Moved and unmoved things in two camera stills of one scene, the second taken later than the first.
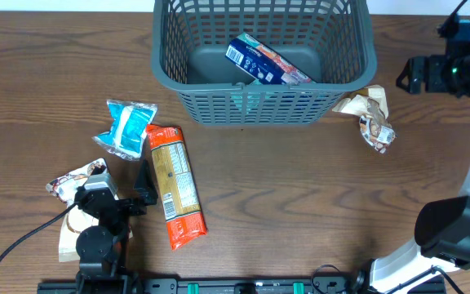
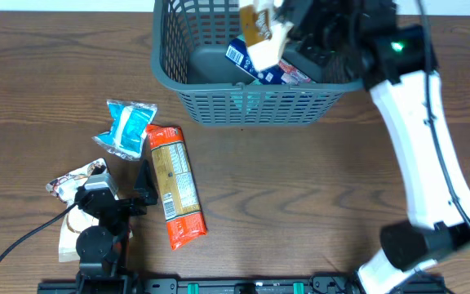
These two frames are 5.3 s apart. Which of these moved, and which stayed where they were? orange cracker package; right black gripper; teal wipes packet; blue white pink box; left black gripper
Moved: right black gripper
Stayed: left black gripper; teal wipes packet; orange cracker package; blue white pink box
